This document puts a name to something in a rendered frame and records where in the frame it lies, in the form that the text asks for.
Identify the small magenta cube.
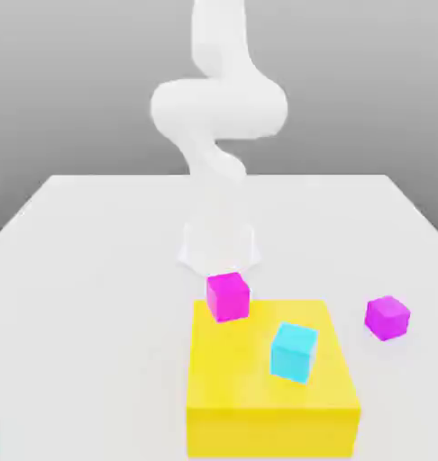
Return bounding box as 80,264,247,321
205,271,251,324

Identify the small cyan cube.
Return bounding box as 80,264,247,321
269,321,320,385

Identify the small purple cube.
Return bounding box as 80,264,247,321
363,294,412,342

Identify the large yellow box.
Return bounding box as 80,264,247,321
185,299,362,460

